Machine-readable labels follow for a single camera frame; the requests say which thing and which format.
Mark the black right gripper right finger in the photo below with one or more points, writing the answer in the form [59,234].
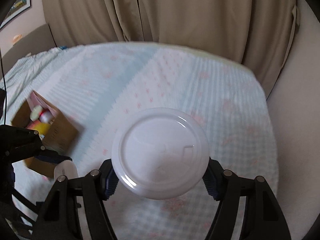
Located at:
[252,200]

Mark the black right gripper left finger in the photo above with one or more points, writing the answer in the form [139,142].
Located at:
[77,206]

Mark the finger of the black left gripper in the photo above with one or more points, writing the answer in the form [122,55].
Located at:
[52,157]
[15,140]

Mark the black jar white label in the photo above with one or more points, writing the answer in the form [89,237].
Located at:
[66,168]

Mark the yellow tape roll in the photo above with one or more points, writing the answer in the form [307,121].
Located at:
[41,127]

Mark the white pill bottle green label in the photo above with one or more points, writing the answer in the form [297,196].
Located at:
[46,116]

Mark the green jar white lid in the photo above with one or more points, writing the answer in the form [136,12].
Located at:
[160,153]

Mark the pale green lid jar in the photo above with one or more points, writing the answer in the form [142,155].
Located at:
[36,112]

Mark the brown cardboard box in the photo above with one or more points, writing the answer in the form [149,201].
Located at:
[58,139]

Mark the pink patterned box liner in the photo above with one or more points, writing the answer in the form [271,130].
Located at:
[35,99]

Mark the light blue checkered bedspread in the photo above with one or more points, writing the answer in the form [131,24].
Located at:
[98,87]

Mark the beige curtain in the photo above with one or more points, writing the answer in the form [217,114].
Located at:
[255,33]

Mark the framed wall picture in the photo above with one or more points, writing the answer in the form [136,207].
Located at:
[17,8]

